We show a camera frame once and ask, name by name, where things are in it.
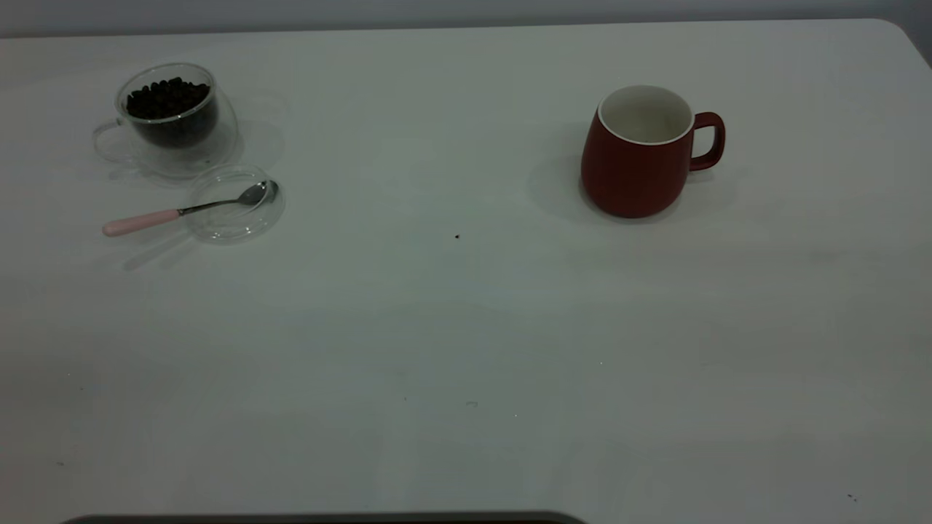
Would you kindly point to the red ceramic mug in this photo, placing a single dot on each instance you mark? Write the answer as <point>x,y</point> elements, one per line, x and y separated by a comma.
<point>626,175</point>

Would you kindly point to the dark coffee beans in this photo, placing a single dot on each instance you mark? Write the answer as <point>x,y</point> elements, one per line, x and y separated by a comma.
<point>167,102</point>

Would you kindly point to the small clear glass dish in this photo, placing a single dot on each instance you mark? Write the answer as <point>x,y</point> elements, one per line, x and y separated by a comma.
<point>233,227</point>

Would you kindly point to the clear double-wall glass cup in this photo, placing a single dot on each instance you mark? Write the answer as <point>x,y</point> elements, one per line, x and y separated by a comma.
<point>186,159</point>

